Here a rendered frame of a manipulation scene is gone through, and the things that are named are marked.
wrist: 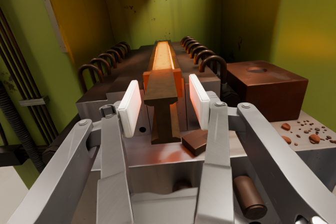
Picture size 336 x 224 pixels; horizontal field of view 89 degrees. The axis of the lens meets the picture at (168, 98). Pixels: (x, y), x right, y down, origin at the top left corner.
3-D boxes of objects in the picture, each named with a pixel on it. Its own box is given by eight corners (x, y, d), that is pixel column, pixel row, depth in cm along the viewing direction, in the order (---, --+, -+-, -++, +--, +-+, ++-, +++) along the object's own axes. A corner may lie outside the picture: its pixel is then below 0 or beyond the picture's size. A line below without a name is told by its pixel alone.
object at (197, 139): (206, 131, 25) (206, 124, 25) (221, 142, 23) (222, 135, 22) (181, 143, 23) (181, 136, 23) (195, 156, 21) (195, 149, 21)
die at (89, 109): (219, 127, 26) (221, 74, 22) (88, 140, 26) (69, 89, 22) (185, 62, 64) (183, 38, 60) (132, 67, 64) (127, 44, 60)
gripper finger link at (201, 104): (201, 100, 14) (210, 99, 14) (188, 74, 20) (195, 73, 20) (201, 131, 15) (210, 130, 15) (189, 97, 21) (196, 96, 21)
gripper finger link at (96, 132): (118, 145, 13) (80, 149, 13) (129, 112, 18) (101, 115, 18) (114, 129, 12) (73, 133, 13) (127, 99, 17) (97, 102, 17)
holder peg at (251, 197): (266, 219, 19) (270, 204, 18) (242, 222, 19) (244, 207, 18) (250, 187, 23) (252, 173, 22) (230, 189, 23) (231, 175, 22)
